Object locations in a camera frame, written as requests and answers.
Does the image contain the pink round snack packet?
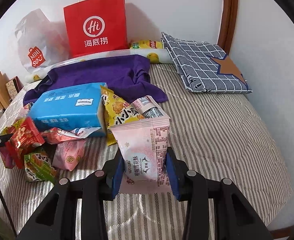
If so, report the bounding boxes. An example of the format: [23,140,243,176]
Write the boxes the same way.
[52,139,86,171]

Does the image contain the yellow cracker snack bag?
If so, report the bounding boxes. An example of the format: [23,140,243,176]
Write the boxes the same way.
[100,86,145,146]

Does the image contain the red snack packet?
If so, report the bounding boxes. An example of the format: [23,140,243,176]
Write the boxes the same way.
[0,116,45,169]

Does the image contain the green snack packet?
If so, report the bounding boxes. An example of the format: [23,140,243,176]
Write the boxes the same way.
[24,147,58,184]

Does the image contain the red white torn wrapper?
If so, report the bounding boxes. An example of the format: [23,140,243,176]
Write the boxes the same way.
[41,127,101,145]

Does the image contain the patterned box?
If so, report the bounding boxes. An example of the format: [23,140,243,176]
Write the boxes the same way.
[6,76,23,100]

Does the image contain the striped bed quilt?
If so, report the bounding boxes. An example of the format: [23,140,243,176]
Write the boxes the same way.
[0,64,292,239]

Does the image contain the blue tissue pack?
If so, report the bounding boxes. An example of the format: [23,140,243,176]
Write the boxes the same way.
[27,82,107,137]

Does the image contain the white Miniso plastic bag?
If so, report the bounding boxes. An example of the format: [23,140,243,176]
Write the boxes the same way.
[14,9,69,73]

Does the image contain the small pink white sachet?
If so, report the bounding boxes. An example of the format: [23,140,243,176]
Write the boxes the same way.
[131,95,170,120]

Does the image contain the purple towel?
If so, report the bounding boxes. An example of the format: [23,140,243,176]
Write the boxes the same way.
[23,55,168,105]

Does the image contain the blue checkered star cloth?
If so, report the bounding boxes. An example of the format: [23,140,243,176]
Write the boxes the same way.
[162,32,252,94]

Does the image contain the red paper shopping bag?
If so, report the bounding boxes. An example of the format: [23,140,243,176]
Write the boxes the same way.
[63,0,128,57]

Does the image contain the yellow lemon tea pack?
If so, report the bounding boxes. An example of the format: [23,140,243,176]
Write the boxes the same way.
[129,40,163,49]

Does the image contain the white lemon print pillow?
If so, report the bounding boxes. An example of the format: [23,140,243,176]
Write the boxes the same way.
[25,49,173,83]

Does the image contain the black cable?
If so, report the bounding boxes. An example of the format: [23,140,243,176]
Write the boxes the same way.
[0,152,18,237]

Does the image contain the brown wooden door frame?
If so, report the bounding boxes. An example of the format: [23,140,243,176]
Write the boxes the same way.
[218,0,238,54]

